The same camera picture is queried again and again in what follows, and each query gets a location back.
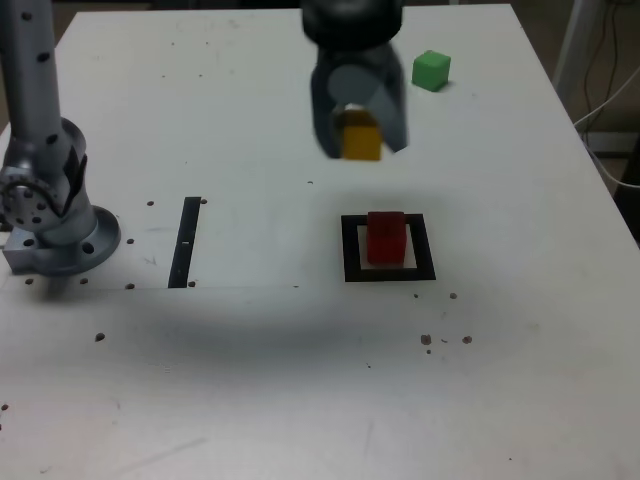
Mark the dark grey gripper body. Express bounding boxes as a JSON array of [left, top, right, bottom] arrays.
[[315, 43, 397, 72]]

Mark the black tape strip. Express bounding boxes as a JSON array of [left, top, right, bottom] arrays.
[[167, 196, 201, 290]]

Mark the yellow cube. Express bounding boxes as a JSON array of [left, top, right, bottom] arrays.
[[332, 110, 383, 162]]

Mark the red cube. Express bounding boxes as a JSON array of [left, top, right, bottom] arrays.
[[366, 210, 407, 266]]

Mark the white post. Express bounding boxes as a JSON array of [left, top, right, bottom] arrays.
[[552, 0, 601, 96]]

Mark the white cable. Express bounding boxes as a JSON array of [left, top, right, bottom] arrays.
[[572, 64, 640, 189]]

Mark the green cube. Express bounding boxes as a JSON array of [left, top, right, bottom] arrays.
[[411, 48, 452, 93]]

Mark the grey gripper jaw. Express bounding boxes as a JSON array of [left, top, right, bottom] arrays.
[[309, 68, 346, 160], [327, 47, 412, 154]]

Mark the black tape square outline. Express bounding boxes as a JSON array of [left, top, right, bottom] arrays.
[[340, 213, 437, 284]]

